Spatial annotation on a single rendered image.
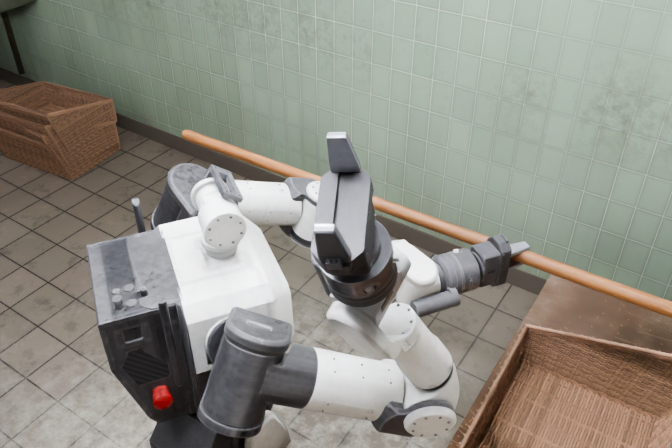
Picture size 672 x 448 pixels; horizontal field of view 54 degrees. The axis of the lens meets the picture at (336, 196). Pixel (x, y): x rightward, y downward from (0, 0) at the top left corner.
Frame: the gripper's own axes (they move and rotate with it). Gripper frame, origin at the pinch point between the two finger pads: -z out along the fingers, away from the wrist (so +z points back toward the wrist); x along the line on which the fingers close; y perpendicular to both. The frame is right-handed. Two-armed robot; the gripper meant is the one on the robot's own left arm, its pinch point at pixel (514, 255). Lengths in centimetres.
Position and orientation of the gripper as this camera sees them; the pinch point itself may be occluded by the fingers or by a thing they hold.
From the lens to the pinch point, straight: 145.2
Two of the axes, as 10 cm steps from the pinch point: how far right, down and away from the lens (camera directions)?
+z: -9.3, 2.2, -3.0
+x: 0.1, 8.2, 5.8
